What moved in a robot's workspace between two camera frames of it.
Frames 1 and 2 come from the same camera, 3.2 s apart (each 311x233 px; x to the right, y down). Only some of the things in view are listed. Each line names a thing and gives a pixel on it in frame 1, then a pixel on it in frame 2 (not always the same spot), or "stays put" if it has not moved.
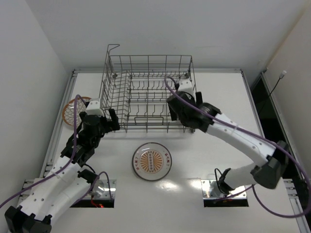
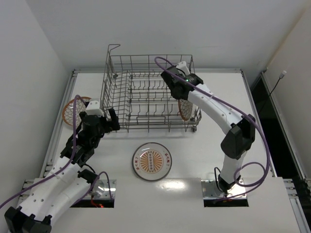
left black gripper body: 104,123 stays put
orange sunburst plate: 152,161 stays put
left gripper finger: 115,125 stays put
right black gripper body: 184,104 -> 168,76
